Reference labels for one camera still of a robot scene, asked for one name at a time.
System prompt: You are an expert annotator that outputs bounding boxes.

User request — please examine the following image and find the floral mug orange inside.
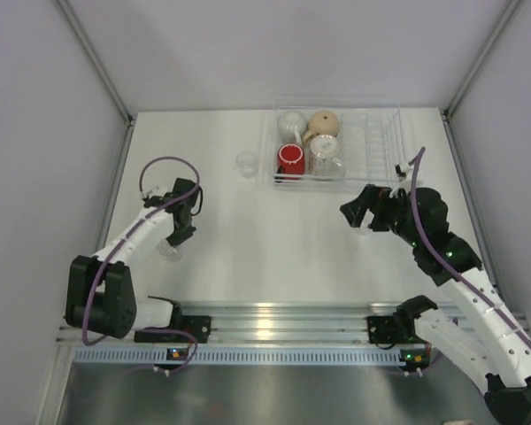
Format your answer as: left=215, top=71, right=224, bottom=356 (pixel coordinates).
left=309, top=135, right=346, bottom=179

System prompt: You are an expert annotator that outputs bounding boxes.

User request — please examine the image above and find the clear glass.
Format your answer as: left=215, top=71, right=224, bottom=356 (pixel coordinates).
left=235, top=151, right=258, bottom=179
left=158, top=240, right=182, bottom=263
left=354, top=227, right=373, bottom=236

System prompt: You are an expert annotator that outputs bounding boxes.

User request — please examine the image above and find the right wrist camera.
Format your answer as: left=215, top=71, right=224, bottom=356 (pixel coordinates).
left=390, top=162, right=413, bottom=197

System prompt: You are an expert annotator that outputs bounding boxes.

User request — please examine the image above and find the perforated cable duct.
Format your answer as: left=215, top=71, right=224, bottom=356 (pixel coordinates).
left=73, top=346, right=428, bottom=366

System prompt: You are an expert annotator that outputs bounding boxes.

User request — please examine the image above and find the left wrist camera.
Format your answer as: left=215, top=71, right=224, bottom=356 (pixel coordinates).
left=142, top=186, right=168, bottom=208

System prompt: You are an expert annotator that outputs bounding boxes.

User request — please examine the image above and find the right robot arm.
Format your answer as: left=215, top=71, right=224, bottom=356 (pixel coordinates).
left=340, top=184, right=531, bottom=424

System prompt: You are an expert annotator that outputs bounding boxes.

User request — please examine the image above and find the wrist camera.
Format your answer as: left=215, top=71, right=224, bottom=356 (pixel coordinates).
left=390, top=162, right=413, bottom=197
left=142, top=186, right=168, bottom=208

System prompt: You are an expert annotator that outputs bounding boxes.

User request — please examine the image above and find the white speckled mug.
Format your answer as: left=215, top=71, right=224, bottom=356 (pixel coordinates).
left=277, top=110, right=307, bottom=145

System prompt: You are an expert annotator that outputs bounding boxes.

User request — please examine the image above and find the clear wire dish rack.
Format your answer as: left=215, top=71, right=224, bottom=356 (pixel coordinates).
left=264, top=97, right=407, bottom=194

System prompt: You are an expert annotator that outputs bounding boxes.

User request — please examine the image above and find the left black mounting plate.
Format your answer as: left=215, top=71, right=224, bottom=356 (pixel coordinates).
left=134, top=315, right=212, bottom=344

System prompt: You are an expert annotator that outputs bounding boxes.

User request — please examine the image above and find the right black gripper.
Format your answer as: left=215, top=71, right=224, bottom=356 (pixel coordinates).
left=341, top=183, right=423, bottom=248

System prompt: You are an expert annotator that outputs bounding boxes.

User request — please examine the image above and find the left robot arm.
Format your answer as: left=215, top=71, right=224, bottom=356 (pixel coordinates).
left=65, top=178, right=202, bottom=342

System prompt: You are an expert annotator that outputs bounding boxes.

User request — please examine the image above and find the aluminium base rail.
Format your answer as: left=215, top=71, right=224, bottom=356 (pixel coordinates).
left=55, top=301, right=531, bottom=346

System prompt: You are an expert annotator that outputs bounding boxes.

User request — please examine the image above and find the beige ceramic mug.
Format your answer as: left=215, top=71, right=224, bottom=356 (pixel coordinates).
left=302, top=110, right=340, bottom=144

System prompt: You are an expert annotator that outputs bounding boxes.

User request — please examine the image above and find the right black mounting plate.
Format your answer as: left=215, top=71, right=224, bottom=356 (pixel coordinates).
left=366, top=315, right=423, bottom=348

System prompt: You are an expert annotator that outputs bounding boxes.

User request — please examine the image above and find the black mounting plate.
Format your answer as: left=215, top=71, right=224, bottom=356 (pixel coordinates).
left=134, top=315, right=212, bottom=344
left=366, top=315, right=423, bottom=348

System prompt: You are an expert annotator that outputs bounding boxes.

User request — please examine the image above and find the red mug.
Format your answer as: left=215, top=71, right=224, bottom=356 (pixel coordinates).
left=276, top=143, right=305, bottom=181

